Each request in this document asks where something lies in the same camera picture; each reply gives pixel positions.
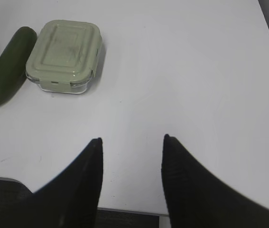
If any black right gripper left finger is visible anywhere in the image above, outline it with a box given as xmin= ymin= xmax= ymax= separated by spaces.
xmin=29 ymin=138 xmax=103 ymax=228

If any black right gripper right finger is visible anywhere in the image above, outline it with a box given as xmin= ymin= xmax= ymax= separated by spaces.
xmin=161 ymin=134 xmax=269 ymax=228

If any dark green cucumber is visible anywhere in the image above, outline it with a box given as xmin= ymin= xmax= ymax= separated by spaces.
xmin=0 ymin=27 xmax=37 ymax=106

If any green lid glass food container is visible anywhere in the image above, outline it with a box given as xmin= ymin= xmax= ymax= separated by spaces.
xmin=26 ymin=20 xmax=102 ymax=94

